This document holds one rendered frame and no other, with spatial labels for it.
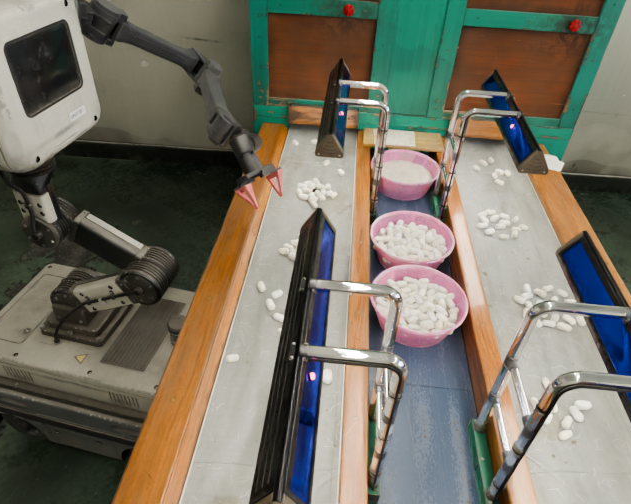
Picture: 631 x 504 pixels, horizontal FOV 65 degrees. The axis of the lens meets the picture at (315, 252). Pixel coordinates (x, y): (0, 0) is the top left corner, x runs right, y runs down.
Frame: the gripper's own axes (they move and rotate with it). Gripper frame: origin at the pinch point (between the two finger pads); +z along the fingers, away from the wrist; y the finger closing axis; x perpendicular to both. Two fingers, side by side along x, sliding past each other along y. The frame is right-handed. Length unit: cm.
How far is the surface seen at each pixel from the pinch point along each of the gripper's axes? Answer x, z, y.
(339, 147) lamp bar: 20.1, -4.7, -15.3
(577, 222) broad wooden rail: 41, 52, -81
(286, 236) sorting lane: -10.6, 13.4, -7.1
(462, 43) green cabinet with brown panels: 13, -20, -104
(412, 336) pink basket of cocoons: 30, 47, -2
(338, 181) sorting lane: -18.8, 6.5, -44.7
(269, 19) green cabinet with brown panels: -30, -60, -58
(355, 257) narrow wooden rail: 9.4, 26.6, -12.7
